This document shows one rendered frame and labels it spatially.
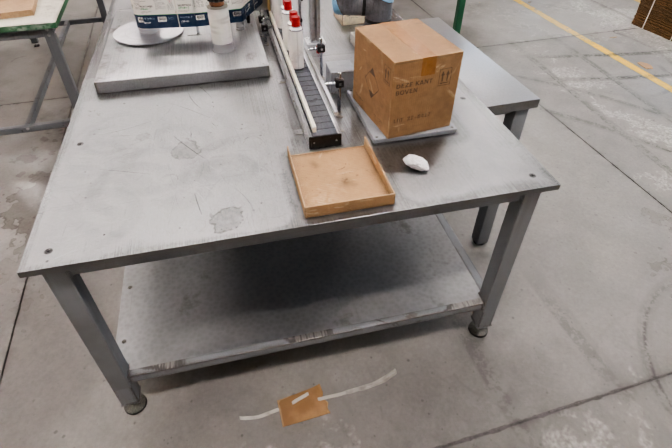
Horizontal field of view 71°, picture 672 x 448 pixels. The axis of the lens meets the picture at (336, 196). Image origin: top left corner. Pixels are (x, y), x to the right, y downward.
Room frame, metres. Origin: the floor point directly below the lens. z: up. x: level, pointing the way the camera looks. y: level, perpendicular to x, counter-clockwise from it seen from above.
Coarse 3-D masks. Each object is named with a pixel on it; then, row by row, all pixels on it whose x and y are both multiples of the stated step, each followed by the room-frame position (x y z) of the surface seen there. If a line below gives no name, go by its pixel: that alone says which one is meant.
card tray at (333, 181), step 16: (368, 144) 1.25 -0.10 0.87; (304, 160) 1.21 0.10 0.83; (320, 160) 1.21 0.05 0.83; (336, 160) 1.21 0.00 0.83; (352, 160) 1.21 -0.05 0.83; (368, 160) 1.21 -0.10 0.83; (304, 176) 1.13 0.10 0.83; (320, 176) 1.13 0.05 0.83; (336, 176) 1.13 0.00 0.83; (352, 176) 1.13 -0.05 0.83; (368, 176) 1.13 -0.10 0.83; (384, 176) 1.09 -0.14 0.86; (304, 192) 1.05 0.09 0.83; (320, 192) 1.05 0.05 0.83; (336, 192) 1.05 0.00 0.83; (352, 192) 1.05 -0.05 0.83; (368, 192) 1.06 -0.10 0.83; (384, 192) 1.06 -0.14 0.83; (304, 208) 0.95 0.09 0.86; (320, 208) 0.96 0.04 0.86; (336, 208) 0.97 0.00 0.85; (352, 208) 0.98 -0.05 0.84
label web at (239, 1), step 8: (192, 0) 2.10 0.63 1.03; (200, 0) 2.11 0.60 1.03; (224, 0) 2.14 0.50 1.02; (232, 0) 2.15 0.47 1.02; (240, 0) 2.17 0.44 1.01; (248, 0) 2.26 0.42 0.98; (256, 0) 2.35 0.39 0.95; (192, 8) 2.10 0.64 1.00; (200, 8) 2.11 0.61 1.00; (232, 8) 2.15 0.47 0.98; (240, 8) 2.16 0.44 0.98; (248, 8) 2.25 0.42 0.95; (256, 8) 2.34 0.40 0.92; (192, 16) 2.10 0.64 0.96; (200, 16) 2.11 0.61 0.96; (232, 16) 2.15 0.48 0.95; (240, 16) 2.16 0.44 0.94; (200, 24) 2.10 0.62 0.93; (208, 24) 2.12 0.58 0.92
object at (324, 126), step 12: (276, 36) 2.09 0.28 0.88; (300, 72) 1.74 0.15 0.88; (300, 84) 1.63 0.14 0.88; (312, 84) 1.63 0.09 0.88; (312, 96) 1.54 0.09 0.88; (312, 108) 1.46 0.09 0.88; (324, 108) 1.46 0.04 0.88; (324, 120) 1.38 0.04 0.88; (312, 132) 1.30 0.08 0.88; (324, 132) 1.30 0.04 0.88; (336, 132) 1.30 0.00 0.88
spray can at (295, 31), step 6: (294, 18) 1.76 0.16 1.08; (294, 24) 1.76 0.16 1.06; (294, 30) 1.75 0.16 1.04; (300, 30) 1.76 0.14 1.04; (294, 36) 1.75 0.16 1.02; (300, 36) 1.76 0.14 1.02; (294, 42) 1.75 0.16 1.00; (300, 42) 1.76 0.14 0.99; (294, 48) 1.75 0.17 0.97; (300, 48) 1.76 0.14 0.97; (294, 54) 1.75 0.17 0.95; (300, 54) 1.76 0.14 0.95; (294, 60) 1.75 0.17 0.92; (300, 60) 1.75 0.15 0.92; (294, 66) 1.75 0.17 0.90; (300, 66) 1.75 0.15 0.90
